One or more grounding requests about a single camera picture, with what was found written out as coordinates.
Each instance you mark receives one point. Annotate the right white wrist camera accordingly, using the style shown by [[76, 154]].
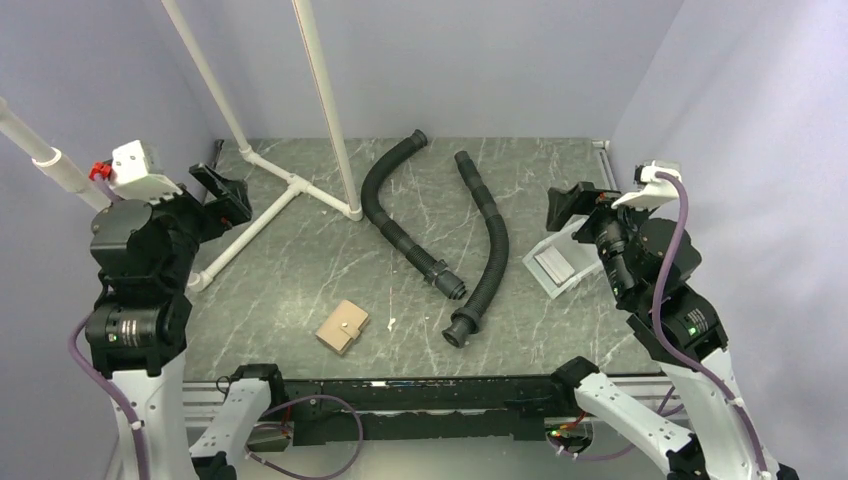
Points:
[[652, 192]]

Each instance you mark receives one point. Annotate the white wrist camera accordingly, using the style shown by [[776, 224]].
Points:
[[133, 173], [652, 192]]

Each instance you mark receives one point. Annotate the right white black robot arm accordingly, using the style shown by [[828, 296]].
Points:
[[648, 262]]

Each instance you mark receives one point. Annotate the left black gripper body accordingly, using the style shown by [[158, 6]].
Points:
[[222, 212]]

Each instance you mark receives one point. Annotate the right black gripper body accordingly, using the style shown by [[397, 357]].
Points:
[[583, 197]]

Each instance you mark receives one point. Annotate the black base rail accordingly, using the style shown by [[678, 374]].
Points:
[[519, 407]]

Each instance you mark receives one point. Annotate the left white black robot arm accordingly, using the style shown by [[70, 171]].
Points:
[[133, 344]]

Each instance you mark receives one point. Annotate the stack of cards in tray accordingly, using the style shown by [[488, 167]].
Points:
[[555, 265]]

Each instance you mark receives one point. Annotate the clear plastic card tray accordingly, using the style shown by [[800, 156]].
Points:
[[583, 258]]

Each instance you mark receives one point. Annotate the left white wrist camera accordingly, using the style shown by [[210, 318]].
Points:
[[133, 173]]

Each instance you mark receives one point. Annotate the white PVC pipe frame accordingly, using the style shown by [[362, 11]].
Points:
[[57, 165]]

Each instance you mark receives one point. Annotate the tan leather card holder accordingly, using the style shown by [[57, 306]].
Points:
[[342, 327]]

